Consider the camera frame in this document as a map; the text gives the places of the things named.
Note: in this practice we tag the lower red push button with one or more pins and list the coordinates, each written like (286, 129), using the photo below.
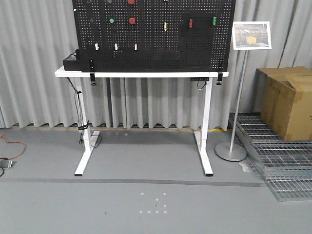
(132, 20)

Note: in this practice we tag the black desk control panel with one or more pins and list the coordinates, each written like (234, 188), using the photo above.
(199, 79)

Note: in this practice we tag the white standing desk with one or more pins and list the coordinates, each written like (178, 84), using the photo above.
(201, 136)

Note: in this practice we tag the left black table clamp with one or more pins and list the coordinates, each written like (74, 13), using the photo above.
(92, 72)

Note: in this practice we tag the black table clamp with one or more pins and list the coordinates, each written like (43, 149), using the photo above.
(92, 72)
(220, 72)

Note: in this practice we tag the right black table clamp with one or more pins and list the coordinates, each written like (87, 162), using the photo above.
(220, 72)

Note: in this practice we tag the black perforated pegboard panel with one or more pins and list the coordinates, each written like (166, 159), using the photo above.
(179, 49)

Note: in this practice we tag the black box on desk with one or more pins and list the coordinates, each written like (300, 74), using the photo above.
(73, 62)

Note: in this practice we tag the sign stand with photo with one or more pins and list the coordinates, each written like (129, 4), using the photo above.
(247, 35)

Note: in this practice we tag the large cardboard box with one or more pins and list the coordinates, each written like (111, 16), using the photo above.
(287, 102)

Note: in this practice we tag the metal floor grating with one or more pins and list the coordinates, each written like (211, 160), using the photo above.
(285, 166)

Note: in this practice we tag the grey foot pedal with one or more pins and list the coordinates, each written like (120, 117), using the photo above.
(7, 163)

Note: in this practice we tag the green toggle switch right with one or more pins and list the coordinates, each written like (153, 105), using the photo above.
(214, 20)

